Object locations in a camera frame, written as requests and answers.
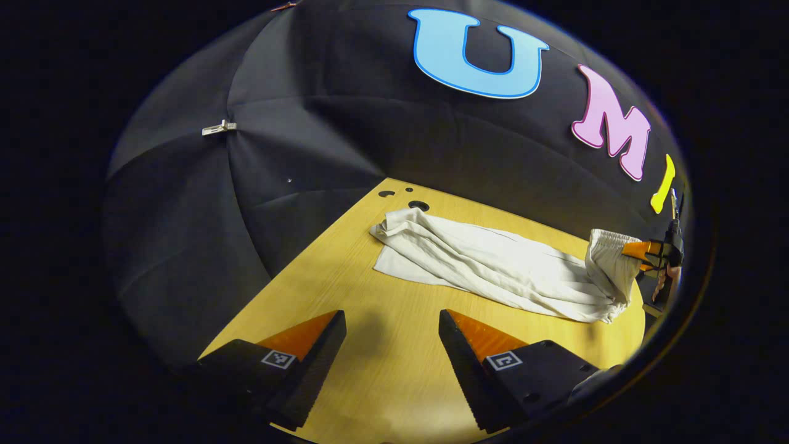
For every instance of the white metal clip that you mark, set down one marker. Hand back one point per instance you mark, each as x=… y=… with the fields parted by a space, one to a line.
x=219 y=127

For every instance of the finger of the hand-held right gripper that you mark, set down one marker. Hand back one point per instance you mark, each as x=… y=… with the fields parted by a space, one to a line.
x=648 y=267
x=638 y=248

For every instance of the white jeans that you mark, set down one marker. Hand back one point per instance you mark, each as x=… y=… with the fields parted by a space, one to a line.
x=493 y=265

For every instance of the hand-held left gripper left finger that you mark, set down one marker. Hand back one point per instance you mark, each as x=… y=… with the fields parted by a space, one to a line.
x=317 y=367

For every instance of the black backdrop cloth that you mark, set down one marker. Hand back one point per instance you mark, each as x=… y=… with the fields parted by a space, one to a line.
x=320 y=142

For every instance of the red clip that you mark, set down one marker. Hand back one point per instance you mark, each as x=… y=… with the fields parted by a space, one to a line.
x=283 y=6

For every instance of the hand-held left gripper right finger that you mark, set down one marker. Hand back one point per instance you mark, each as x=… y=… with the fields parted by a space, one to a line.
x=462 y=364

